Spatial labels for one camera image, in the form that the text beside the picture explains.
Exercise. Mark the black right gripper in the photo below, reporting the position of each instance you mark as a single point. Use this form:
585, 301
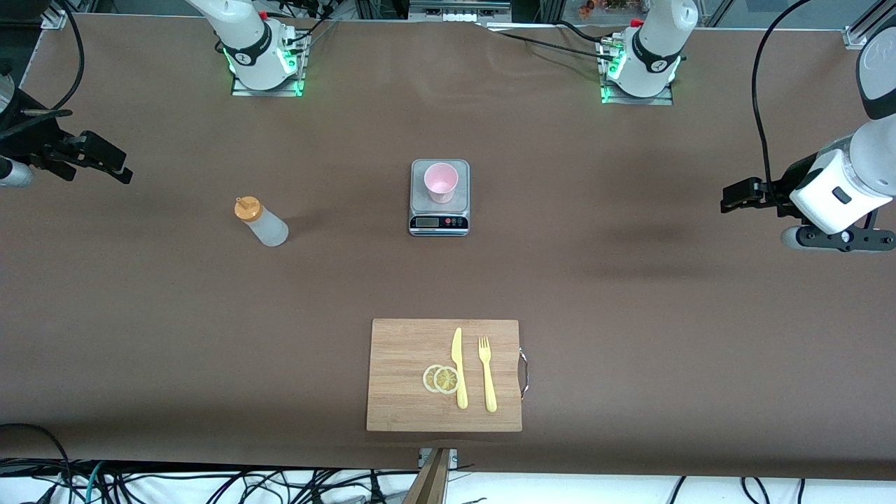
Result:
29, 143

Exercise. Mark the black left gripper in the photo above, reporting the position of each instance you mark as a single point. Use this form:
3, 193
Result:
789, 180

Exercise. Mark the translucent sauce bottle orange cap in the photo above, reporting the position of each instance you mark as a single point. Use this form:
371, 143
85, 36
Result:
269, 229

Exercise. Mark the pink plastic cup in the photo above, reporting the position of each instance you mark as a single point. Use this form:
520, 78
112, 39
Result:
441, 183

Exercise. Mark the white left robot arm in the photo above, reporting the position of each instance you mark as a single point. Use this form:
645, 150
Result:
840, 189

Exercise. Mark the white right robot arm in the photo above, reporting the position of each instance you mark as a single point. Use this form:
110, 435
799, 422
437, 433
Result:
245, 49

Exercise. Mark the brown table cover sheet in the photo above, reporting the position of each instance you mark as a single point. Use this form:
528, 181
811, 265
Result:
630, 350

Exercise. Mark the silver digital kitchen scale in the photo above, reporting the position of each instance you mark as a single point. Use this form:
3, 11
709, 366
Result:
439, 224

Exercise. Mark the yellow plastic fork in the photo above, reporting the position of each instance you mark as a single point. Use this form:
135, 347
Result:
490, 392

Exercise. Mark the yellow plastic knife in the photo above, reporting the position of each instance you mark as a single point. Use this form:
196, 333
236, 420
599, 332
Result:
462, 392

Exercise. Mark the lemon slice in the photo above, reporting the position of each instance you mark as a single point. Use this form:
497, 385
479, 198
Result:
446, 380
428, 379

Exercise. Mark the wooden cutting board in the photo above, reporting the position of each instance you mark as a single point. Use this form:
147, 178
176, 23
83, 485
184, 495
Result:
399, 364

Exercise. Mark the aluminium frame profile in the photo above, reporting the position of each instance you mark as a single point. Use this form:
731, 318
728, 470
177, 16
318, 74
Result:
52, 17
857, 35

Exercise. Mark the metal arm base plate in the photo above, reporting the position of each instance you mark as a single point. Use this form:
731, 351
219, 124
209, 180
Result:
287, 93
658, 101

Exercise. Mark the silver frame rail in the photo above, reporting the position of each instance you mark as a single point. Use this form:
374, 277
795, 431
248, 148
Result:
462, 8

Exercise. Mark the small metal bracket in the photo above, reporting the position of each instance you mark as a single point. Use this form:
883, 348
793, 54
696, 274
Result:
453, 458

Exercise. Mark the wooden post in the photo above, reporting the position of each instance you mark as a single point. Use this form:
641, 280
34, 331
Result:
430, 483

